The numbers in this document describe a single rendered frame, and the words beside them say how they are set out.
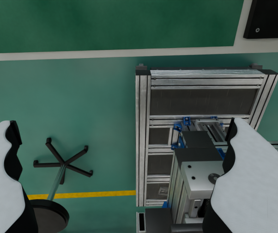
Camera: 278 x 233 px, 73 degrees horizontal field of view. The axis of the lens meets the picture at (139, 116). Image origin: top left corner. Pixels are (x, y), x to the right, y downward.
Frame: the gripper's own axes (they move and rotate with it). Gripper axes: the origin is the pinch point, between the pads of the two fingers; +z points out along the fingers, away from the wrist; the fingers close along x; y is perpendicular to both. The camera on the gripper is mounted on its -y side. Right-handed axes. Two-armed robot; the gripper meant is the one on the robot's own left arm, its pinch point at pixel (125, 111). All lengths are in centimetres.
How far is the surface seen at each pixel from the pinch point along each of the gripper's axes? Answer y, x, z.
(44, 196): 168, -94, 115
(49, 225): 121, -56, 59
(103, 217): 210, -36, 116
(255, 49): 5, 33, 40
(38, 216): 111, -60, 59
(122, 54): 5.9, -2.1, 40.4
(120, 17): -2.6, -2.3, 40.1
